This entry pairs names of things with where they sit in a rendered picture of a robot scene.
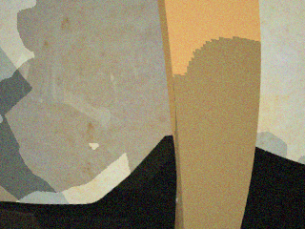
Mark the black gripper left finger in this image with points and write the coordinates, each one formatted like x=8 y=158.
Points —
x=146 y=199

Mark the long wooden rail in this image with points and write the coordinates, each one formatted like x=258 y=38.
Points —
x=212 y=59

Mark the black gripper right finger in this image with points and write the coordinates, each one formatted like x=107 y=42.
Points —
x=276 y=197

